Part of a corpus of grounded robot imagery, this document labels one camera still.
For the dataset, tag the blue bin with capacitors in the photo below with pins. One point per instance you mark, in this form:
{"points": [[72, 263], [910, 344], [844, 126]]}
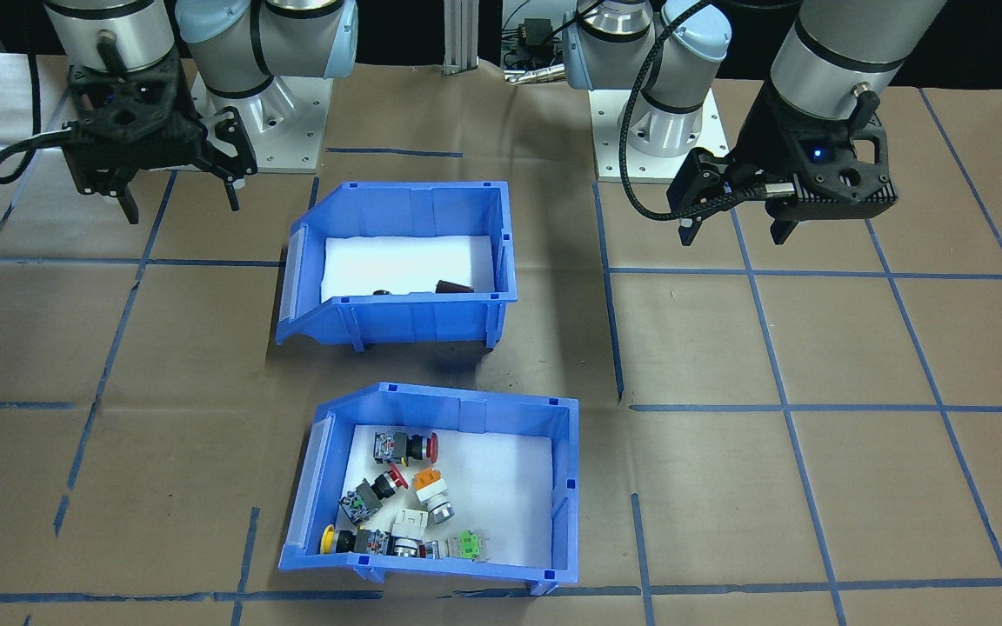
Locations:
{"points": [[414, 322]]}

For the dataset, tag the blue bin with push buttons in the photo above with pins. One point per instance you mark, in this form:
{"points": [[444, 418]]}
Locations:
{"points": [[466, 574]]}

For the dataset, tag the red mushroom button grey block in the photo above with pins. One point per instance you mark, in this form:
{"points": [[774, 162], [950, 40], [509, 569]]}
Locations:
{"points": [[401, 448]]}

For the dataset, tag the pile of push-button switches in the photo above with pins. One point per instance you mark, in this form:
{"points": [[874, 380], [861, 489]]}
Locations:
{"points": [[510, 487]]}

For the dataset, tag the red button black body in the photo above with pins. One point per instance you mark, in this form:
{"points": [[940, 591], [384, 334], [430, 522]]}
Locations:
{"points": [[370, 496]]}

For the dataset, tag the yellow push button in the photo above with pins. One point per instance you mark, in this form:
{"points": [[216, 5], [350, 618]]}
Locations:
{"points": [[353, 541]]}

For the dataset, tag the silver metal plug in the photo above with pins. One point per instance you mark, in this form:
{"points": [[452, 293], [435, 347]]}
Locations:
{"points": [[536, 76]]}

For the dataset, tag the white foam liner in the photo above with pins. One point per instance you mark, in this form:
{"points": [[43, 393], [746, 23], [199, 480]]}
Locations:
{"points": [[405, 261]]}

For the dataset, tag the black power adapter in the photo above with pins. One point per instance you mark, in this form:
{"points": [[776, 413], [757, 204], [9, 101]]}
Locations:
{"points": [[534, 35]]}

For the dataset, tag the dark brown cylindrical capacitor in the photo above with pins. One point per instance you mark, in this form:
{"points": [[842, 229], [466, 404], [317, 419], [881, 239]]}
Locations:
{"points": [[453, 287]]}

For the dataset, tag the green contact block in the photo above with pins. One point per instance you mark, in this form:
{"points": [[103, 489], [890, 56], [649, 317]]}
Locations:
{"points": [[469, 546]]}

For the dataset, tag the black ribbed wrist camera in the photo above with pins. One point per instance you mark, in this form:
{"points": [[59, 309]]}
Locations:
{"points": [[831, 202], [105, 169]]}

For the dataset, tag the white square base plate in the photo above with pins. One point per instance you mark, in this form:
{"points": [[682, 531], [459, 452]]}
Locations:
{"points": [[305, 122], [605, 122]]}

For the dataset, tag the upright aluminium profile post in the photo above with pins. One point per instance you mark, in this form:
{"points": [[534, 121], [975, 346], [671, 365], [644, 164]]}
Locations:
{"points": [[462, 35]]}

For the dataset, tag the orange block silver switch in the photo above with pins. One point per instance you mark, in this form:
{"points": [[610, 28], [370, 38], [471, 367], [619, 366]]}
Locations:
{"points": [[431, 491]]}

